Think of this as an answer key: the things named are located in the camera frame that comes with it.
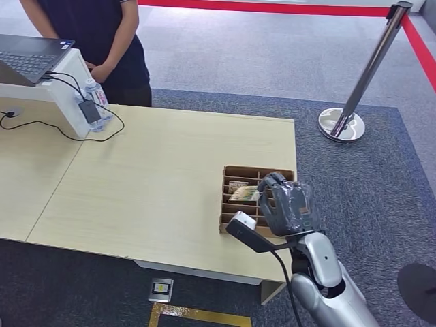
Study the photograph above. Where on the white raised counter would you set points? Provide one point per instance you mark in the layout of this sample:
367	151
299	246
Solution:
65	90

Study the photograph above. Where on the person's left hand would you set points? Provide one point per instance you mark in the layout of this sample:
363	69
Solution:
101	73

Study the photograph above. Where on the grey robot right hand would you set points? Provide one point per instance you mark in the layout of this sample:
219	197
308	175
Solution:
293	207

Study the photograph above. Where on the person's right hand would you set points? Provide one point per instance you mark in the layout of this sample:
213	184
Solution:
90	66

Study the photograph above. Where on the yellow floor tape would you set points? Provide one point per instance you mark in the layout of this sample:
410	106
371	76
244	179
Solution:
204	314

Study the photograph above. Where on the brown printed card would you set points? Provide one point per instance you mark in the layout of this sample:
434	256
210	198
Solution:
237	186

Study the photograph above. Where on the large light wood desk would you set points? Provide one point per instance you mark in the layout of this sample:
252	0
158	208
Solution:
153	189

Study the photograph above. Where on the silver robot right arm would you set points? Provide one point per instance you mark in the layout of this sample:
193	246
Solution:
320	262

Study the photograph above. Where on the person's left forearm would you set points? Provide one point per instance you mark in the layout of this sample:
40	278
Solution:
122	40

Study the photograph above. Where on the chrome stanchion post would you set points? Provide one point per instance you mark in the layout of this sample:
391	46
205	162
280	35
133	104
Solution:
369	67

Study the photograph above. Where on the red barrier belt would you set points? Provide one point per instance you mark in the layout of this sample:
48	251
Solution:
272	8
420	49

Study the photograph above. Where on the metal floor socket box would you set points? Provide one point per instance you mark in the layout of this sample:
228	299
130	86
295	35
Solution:
161	289

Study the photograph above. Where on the person's right forearm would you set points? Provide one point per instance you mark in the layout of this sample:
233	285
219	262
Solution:
37	18

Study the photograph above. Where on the cardboard divided box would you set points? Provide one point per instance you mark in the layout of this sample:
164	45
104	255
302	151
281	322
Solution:
238	173

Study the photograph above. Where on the water bottle red label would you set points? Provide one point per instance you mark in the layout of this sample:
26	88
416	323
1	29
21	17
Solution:
101	97

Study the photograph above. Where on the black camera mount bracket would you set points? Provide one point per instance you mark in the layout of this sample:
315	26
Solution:
252	241

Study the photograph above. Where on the person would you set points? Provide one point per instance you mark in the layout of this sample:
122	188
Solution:
102	27

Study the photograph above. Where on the dark grey laptop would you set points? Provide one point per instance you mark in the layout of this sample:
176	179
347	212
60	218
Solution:
30	58

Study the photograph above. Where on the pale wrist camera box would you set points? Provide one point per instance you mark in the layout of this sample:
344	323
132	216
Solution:
246	220

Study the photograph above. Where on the black power adapter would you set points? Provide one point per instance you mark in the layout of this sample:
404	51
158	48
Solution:
90	112

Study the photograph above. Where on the clear water bottle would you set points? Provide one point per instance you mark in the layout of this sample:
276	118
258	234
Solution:
96	126

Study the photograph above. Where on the small light wood desk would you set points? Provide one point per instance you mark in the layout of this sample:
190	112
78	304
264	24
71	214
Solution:
27	180

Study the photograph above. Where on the black round floor disc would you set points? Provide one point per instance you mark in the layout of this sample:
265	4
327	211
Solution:
419	293

